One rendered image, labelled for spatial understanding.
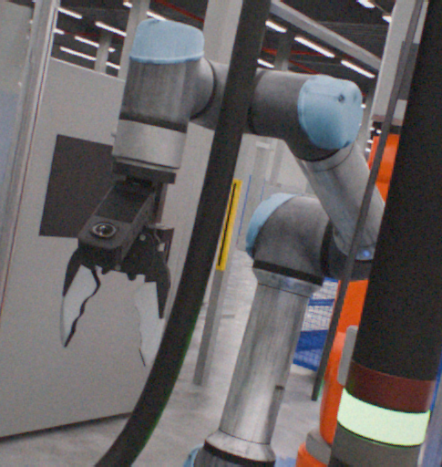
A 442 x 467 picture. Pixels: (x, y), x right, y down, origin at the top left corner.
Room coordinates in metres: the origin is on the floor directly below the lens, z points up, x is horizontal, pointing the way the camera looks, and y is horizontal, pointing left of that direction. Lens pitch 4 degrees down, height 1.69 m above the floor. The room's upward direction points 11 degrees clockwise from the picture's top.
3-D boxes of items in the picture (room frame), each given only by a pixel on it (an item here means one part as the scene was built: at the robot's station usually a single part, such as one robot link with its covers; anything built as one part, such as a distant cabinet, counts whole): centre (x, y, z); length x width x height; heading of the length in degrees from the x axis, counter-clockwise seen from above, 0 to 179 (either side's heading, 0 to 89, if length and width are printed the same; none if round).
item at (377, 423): (0.31, -0.08, 1.61); 0.03 x 0.03 x 0.01
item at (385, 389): (0.31, -0.08, 1.62); 0.03 x 0.03 x 0.01
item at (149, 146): (0.86, 0.10, 1.70); 0.08 x 0.08 x 0.05
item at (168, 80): (0.87, 0.09, 1.78); 0.09 x 0.08 x 0.11; 151
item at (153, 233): (0.87, 0.09, 1.62); 0.09 x 0.08 x 0.12; 172
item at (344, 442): (0.31, -0.08, 1.60); 0.03 x 0.03 x 0.01
